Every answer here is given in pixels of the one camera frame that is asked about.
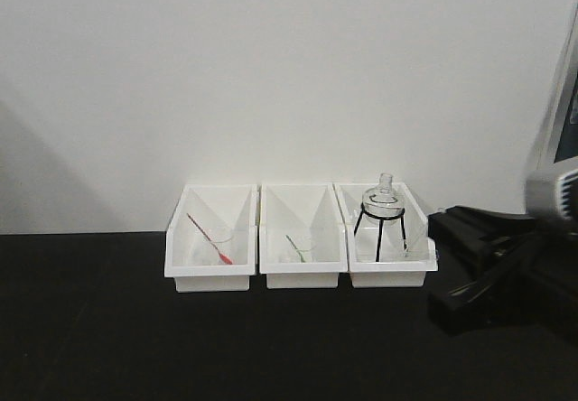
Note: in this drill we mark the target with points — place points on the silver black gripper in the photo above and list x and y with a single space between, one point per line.
535 281

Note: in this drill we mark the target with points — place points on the right white storage bin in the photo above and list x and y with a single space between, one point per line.
396 268

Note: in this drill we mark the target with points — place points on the white storage bin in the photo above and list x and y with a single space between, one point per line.
190 261
295 210
396 268

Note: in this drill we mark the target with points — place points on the clear round glass flask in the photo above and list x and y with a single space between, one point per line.
383 201

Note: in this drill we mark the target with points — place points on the green spatula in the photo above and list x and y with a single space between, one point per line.
296 249

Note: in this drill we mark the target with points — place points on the middle white storage bin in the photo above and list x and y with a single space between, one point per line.
295 210

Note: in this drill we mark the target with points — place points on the small beaker in middle bin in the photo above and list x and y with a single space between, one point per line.
306 244

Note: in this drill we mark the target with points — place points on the small beaker in bin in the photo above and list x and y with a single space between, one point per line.
306 244
224 239

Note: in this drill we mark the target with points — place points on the red spatula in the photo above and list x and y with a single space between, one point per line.
223 257

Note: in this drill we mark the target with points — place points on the small beaker in left bin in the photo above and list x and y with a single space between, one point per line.
224 239

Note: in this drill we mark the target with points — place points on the left white storage bin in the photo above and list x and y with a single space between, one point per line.
190 261

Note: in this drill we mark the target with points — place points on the black wire tripod stand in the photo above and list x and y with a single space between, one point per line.
381 232

